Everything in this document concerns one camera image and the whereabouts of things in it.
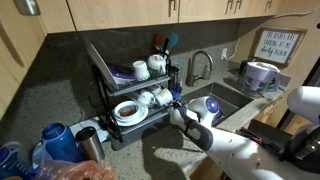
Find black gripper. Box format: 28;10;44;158
167;99;185;117

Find white ceramic mug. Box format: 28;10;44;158
137;89;156;108
154;87;175;107

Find blue dish soap bottle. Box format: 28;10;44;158
172;60;185;101

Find white mug blue interior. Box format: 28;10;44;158
146;84;163;95

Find white mug with print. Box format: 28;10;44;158
146;53;168;77

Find black two-tier dish rack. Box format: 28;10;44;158
87;63;178;152

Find black utensil holder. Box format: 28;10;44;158
166;64;183;94

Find steel kitchen faucet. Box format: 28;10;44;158
185;49;215;88

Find white bowl with red food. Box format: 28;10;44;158
114;100;142;118

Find small white cup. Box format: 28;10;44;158
132;59;151;81

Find stainless steel sink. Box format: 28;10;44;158
179;81;255;127

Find black spatula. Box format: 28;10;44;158
162;37;170;58

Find purple bowl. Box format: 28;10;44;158
107;63;138;85

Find teal blue spatula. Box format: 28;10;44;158
165;31;180;53

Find red spatula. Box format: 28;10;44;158
153;33;165;54

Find large white plate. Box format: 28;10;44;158
83;38;120;92

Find water filter pitcher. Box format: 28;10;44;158
241;61;283;98

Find wooden base cabinet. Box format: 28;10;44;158
249;96;291;129

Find stainless steel tumbler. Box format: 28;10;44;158
75;126;106;163

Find wooden upper cabinets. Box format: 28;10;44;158
0;0;284;119

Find pink plastic bag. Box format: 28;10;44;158
32;159;118;180

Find framed text sign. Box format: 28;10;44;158
251;26;307;66

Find blue water bottle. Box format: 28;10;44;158
40;121;85;164

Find blue plastic pitcher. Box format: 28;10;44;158
0;140;36;180

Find grey metal fixture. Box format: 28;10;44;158
14;0;42;15

